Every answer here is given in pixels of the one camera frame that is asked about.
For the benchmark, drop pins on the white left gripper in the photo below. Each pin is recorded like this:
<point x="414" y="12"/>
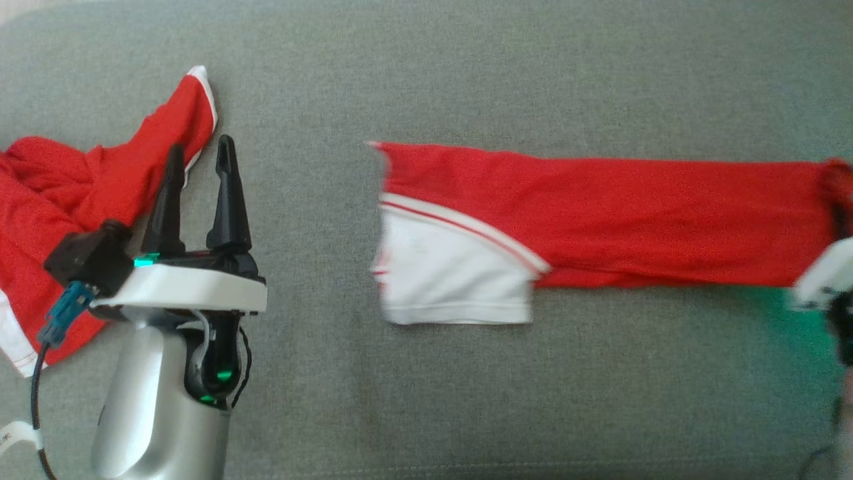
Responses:
<point x="186" y="290"/>

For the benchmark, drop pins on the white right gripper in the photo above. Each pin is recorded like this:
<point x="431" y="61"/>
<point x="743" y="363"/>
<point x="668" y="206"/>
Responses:
<point x="830" y="273"/>

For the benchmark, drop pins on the red white basketball shorts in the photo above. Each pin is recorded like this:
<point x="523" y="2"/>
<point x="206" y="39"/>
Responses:
<point x="633" y="220"/>

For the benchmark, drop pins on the red white jersey garment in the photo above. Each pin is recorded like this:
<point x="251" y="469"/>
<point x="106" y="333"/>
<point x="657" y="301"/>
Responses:
<point x="60" y="193"/>

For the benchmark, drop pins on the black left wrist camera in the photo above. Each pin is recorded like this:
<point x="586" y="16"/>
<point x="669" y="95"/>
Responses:
<point x="90" y="256"/>

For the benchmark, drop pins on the blue left camera connector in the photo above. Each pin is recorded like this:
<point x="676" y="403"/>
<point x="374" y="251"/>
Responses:
<point x="66" y="313"/>

